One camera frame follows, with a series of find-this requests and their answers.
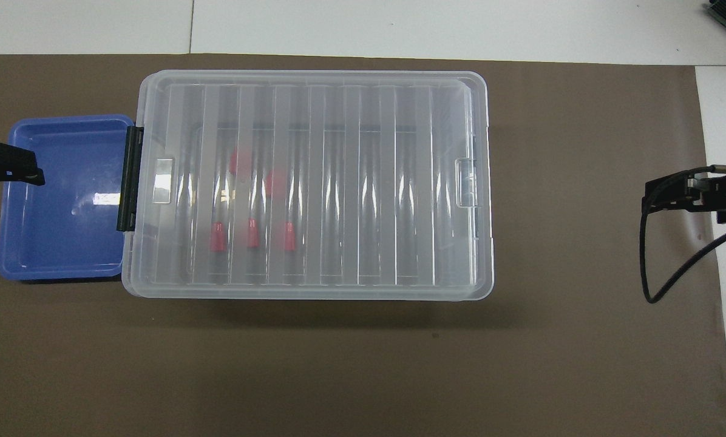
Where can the blue plastic tray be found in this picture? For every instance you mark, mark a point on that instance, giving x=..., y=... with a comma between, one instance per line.
x=59, y=230

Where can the red block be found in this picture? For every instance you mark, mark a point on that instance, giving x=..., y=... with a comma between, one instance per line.
x=240, y=161
x=276, y=182

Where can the clear plastic storage box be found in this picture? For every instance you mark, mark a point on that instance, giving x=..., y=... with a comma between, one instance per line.
x=399, y=292

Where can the clear ribbed box lid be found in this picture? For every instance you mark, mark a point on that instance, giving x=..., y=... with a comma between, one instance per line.
x=363, y=182

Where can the brown table mat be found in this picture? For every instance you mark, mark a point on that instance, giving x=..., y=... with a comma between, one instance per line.
x=339, y=364

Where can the black box latch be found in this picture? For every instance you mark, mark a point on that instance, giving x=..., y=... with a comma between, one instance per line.
x=129, y=182

